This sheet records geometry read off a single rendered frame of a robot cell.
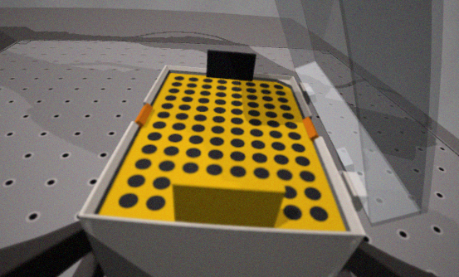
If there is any grey perforated base plate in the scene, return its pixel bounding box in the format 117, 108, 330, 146
0, 40, 459, 277

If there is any clear plastic box lid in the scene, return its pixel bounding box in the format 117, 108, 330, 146
78, 0, 444, 277

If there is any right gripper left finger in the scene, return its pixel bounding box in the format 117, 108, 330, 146
0, 221, 105, 277

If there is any yellow perforated plate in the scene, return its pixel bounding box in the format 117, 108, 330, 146
103, 50, 346, 231

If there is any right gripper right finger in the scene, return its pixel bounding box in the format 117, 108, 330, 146
336, 240, 437, 277

